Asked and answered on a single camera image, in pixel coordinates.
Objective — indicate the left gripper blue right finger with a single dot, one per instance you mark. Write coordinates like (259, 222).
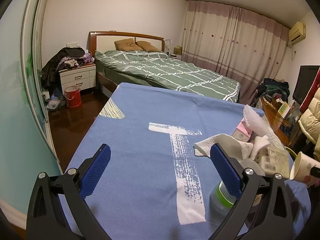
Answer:
(224, 166)

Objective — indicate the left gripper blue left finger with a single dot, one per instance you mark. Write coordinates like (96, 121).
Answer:
(92, 169)

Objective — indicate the clear plastic cup green band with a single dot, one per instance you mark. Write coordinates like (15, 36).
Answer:
(221, 198)

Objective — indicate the white paper towel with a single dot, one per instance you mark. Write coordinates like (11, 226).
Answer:
(234, 148)

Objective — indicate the printed paper package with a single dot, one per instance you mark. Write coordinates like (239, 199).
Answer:
(272, 159)

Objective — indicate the pink tissue box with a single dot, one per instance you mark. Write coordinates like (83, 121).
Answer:
(242, 132)

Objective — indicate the white paper cup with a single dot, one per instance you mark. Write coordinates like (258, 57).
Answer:
(301, 169)

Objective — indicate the bubble wrap sheet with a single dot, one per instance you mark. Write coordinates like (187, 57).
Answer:
(254, 122)

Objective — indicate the blue tablecloth with white print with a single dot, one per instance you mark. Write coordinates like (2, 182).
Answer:
(154, 186)

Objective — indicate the sliding wardrobe door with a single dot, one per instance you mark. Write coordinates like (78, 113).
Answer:
(26, 143)

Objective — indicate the orange wooden cabinet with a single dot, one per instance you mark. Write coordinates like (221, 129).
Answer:
(276, 122)

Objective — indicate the red bucket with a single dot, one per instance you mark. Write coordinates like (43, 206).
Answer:
(73, 97)

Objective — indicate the cream puffer jacket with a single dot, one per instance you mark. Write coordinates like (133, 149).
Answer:
(309, 123)

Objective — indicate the clothes pile on cabinet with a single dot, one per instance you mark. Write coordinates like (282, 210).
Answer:
(271, 88)

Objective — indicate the white nightstand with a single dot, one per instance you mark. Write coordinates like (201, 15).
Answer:
(83, 76)

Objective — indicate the pile of clothes on nightstand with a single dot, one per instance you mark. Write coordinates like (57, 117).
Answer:
(50, 79)

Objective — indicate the red garment hanging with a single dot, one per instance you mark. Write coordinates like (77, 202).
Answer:
(311, 93)

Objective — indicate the wooden bed with headboard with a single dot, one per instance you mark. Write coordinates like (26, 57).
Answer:
(104, 41)

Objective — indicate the green checked duvet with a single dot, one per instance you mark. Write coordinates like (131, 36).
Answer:
(157, 69)

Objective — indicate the black television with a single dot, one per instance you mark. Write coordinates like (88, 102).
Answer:
(304, 82)

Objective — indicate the pink beige curtain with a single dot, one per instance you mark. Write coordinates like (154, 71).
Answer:
(235, 42)

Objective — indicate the brown pillow left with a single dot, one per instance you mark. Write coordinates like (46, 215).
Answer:
(127, 45)

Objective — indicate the brown pillow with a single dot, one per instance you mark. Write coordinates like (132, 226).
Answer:
(147, 46)
(127, 45)

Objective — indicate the brown pillow right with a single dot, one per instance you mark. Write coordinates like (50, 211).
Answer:
(147, 46)

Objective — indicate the wall air conditioner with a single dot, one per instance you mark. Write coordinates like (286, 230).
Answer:
(296, 34)

